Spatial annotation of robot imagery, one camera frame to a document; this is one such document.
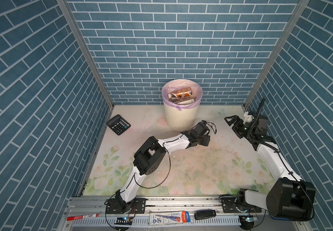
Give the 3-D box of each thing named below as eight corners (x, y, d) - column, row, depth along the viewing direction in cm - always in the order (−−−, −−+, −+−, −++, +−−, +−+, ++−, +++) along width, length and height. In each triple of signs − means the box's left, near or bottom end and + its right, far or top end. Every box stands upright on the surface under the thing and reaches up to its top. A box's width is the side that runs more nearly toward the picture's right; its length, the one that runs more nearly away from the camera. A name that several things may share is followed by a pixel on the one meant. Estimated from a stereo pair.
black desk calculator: (107, 125, 110) (105, 122, 107) (119, 117, 116) (118, 114, 113) (118, 135, 104) (117, 132, 101) (130, 126, 110) (129, 123, 107)
